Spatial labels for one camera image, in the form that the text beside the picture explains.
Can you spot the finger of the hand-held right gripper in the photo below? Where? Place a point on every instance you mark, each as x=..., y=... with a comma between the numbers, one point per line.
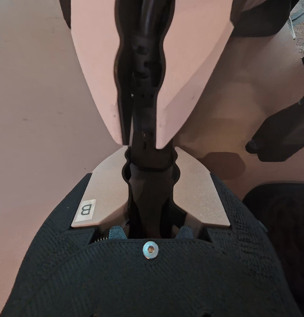
x=191, y=62
x=92, y=62

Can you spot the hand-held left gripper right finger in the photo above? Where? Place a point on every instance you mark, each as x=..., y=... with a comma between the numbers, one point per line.
x=199, y=195

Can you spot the black power strip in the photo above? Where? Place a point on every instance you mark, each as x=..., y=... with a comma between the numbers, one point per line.
x=152, y=195

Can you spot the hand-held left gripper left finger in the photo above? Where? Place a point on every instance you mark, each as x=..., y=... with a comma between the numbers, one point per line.
x=102, y=193

